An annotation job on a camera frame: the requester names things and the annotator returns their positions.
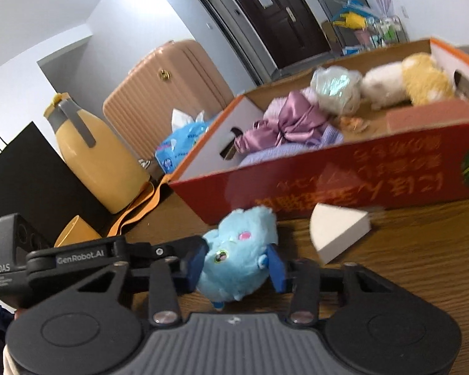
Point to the white plush toy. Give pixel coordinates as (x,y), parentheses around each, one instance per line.
(383,84)

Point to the blue plush toy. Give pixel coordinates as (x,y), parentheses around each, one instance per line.
(238,258)

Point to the purple satin cloth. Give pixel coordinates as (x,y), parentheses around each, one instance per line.
(293,121)

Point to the white wedge sponge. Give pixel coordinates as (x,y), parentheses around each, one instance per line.
(336,230)

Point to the orange cardboard box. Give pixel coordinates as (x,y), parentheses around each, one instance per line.
(336,175)

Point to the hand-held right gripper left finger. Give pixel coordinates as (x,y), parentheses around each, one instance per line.
(195,267)

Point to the yellow water bottle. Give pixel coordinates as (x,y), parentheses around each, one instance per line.
(97,164)

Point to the grey door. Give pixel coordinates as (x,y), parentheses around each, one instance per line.
(226,35)

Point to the blue tissue pack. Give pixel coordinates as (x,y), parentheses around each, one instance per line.
(179,144)

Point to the pink ribbed suitcase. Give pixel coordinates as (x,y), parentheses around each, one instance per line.
(160,97)

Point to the blue folded bag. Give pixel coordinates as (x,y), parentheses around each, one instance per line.
(357,7)

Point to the tall brown cardboard box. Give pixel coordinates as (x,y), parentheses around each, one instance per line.
(330,35)

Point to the yellow cup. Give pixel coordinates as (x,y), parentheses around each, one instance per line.
(76,232)

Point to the white wall outlet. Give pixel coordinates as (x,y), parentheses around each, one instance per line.
(404,11)

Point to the black paper bag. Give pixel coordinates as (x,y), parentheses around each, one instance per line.
(23,179)

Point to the small orange toy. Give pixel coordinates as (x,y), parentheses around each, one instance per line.
(353,123)

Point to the yellow bag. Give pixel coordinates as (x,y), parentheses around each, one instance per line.
(349,20)

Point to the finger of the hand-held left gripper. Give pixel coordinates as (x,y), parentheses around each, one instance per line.
(160,250)

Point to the dark brown door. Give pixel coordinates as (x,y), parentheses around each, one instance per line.
(277,19)

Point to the pink bin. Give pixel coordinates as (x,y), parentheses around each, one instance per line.
(362,37)

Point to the yellow plush toy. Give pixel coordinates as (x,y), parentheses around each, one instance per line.
(426,82)

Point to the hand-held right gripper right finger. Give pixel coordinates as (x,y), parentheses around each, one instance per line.
(277,269)

